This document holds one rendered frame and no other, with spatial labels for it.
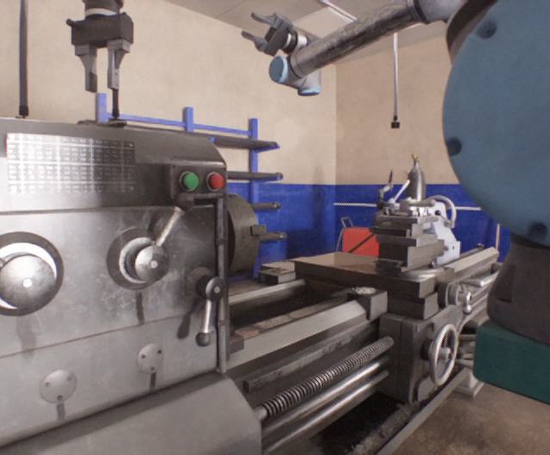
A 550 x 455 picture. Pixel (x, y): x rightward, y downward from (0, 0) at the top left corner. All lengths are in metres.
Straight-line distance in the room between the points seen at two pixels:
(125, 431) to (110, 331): 0.17
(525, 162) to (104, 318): 0.60
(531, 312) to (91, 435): 0.64
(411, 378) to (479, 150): 1.16
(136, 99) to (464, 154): 4.19
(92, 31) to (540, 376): 0.95
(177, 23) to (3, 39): 1.85
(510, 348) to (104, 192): 0.59
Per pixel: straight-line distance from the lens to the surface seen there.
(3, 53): 4.09
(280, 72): 1.33
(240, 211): 1.00
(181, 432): 0.73
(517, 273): 0.44
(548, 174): 0.23
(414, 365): 1.33
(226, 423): 0.76
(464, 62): 0.24
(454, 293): 1.38
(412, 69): 6.06
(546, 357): 0.42
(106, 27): 0.92
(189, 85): 4.70
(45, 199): 0.62
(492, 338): 0.43
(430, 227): 2.11
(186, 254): 0.71
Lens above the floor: 1.22
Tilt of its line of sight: 6 degrees down
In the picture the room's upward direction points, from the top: straight up
